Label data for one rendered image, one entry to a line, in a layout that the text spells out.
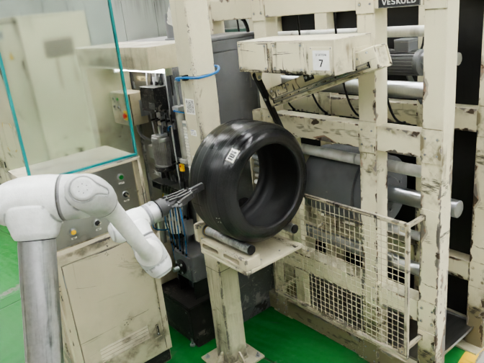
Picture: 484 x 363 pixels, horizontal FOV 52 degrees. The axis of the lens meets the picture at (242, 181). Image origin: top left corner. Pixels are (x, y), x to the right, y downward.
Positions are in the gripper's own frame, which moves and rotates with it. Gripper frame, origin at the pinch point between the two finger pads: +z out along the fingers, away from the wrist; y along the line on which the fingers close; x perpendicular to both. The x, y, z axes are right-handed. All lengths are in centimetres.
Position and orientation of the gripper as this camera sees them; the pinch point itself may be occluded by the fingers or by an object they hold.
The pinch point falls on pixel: (196, 189)
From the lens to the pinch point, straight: 213.8
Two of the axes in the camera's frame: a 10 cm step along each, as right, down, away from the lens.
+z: 7.4, -4.1, 5.3
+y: -6.4, -1.9, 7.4
